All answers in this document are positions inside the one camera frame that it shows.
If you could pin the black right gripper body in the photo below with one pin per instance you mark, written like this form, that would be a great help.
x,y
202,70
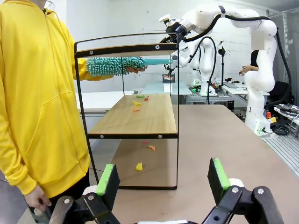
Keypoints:
x,y
174,28

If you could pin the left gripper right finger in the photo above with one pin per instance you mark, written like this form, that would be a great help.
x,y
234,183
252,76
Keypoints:
x,y
217,182

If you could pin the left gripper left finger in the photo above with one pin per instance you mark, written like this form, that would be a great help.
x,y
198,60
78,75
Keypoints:
x,y
109,186

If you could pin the grey plastic dustpan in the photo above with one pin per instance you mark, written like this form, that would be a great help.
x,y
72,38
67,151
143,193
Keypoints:
x,y
38,215

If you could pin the teal microfibre duster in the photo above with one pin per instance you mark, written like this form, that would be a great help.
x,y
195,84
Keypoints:
x,y
105,66

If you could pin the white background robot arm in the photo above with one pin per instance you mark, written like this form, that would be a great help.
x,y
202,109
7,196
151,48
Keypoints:
x,y
187,59
208,70

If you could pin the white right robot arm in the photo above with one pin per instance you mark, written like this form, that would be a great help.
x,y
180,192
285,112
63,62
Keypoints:
x,y
257,81

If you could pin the person's right forearm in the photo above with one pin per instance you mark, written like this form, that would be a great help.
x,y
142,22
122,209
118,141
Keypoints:
x,y
18,168

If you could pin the person's left hand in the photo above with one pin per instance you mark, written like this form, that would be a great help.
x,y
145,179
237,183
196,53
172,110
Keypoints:
x,y
136,70

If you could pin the person's right hand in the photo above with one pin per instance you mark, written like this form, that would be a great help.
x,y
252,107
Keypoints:
x,y
35,198

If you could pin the yellow paper scrap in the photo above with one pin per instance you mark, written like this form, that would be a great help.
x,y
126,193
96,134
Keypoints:
x,y
136,102
139,167

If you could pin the black tripod stand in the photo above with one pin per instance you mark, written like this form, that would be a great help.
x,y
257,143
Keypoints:
x,y
223,67

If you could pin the pale glass top table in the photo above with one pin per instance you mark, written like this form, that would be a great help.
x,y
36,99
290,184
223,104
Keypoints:
x,y
154,88

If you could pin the green paper scrap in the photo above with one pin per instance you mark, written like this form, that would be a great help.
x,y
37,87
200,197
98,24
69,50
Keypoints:
x,y
140,95

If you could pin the aluminium profile robot table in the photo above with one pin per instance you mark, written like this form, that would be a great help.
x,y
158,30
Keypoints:
x,y
210,99

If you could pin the red emergency stop button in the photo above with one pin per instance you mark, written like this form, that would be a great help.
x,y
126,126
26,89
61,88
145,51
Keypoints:
x,y
268,114

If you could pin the white desk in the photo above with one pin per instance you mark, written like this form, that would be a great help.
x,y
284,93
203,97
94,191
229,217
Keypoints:
x,y
240,89
98,100

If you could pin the seated person in black shirt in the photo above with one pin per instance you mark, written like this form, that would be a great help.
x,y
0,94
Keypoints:
x,y
254,63

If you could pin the black office chair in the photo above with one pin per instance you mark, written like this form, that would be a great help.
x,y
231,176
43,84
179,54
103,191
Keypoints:
x,y
281,92

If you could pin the person in yellow hoodie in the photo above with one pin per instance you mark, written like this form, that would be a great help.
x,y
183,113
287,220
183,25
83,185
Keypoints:
x,y
35,93

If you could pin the black frame wooden shelf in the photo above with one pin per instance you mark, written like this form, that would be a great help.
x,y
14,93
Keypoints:
x,y
140,116

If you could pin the aluminium profile base frame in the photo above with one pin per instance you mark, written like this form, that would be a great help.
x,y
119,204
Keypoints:
x,y
285,144

